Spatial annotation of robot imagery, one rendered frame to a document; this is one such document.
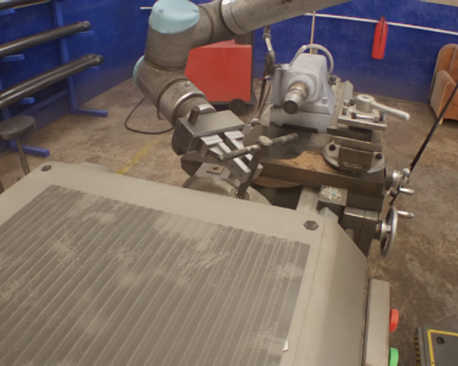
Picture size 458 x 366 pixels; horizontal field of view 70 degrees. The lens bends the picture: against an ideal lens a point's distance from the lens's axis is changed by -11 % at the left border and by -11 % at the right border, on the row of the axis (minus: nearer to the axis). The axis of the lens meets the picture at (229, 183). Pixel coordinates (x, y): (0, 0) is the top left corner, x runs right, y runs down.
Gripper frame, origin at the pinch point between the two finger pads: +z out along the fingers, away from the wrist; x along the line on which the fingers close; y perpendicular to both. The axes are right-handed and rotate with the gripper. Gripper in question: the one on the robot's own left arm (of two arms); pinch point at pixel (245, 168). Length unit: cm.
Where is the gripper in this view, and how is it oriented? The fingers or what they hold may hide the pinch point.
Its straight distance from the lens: 63.9
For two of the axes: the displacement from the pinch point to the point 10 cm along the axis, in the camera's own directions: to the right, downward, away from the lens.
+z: 6.1, 6.7, -4.2
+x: 7.1, -2.4, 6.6
